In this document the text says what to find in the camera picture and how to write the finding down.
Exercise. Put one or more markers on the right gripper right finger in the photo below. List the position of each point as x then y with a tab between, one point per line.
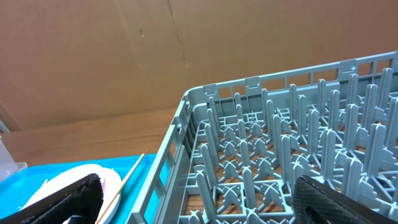
314	202

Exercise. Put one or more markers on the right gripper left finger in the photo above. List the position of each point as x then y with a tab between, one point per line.
79	202

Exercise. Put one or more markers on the grey dishwasher rack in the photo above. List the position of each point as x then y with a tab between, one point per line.
234	150

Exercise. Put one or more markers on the large pink plate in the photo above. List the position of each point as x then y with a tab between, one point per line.
109	178

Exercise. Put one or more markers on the wooden chopstick right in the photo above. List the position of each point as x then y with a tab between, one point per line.
124	181

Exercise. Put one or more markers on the teal plastic serving tray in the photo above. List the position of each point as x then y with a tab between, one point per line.
17	189

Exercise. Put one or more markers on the clear plastic bin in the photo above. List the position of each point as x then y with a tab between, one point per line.
8	166

